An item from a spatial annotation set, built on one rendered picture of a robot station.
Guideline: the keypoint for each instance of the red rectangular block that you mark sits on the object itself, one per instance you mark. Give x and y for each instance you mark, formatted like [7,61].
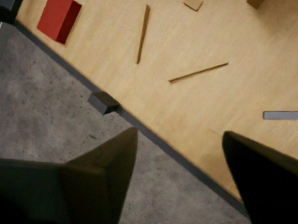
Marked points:
[58,18]

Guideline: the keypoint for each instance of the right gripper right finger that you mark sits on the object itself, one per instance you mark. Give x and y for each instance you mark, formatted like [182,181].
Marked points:
[266,179]

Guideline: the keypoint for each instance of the small dark grey block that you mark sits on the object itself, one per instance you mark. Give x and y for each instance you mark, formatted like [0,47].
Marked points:
[102,102]

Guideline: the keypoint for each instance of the tan wooden board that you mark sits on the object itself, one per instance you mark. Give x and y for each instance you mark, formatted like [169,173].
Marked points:
[255,3]

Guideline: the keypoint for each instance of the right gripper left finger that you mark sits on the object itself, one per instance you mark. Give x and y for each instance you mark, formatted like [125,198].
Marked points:
[89,189]

